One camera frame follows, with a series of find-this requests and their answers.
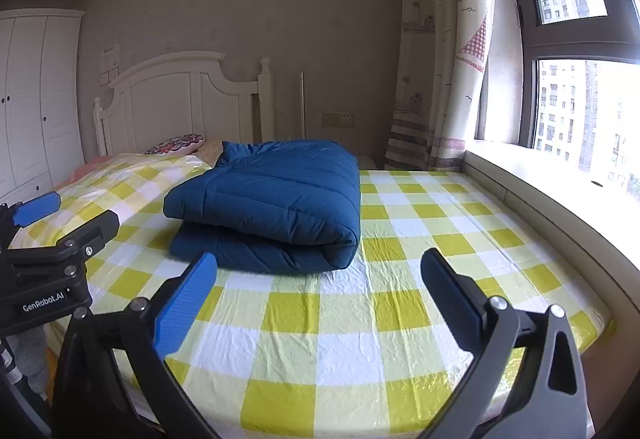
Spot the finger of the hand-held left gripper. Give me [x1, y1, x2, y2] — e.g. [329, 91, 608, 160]
[0, 192, 62, 245]
[5, 209, 121, 270]

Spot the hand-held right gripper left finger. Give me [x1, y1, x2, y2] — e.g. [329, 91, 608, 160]
[52, 251, 221, 439]

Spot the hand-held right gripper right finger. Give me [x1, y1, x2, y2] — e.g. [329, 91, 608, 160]
[420, 248, 591, 439]

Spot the blue puffer jacket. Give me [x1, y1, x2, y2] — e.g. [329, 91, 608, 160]
[162, 140, 362, 276]

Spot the person's left forearm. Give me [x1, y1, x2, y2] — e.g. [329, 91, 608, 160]
[9, 319, 53, 402]

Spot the white wardrobe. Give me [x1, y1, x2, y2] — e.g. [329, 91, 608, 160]
[0, 9, 86, 207]

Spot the yellow checked bed sheet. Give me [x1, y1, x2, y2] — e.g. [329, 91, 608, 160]
[30, 153, 618, 439]

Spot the patterned round pillow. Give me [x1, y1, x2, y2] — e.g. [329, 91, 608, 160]
[145, 133, 206, 156]

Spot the beige windowsill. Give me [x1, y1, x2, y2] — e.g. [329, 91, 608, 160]
[462, 139, 640, 300]

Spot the pale pink pillow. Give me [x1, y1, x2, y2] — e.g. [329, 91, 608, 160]
[192, 140, 226, 167]

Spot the white bed headboard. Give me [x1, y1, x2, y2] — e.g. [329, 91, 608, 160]
[93, 51, 276, 157]

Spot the window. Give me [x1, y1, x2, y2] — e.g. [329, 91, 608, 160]
[492, 0, 640, 192]

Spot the patterned curtain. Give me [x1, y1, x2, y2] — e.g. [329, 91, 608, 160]
[384, 0, 496, 172]

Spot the wall socket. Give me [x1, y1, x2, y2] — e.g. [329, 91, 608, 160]
[321, 111, 355, 128]

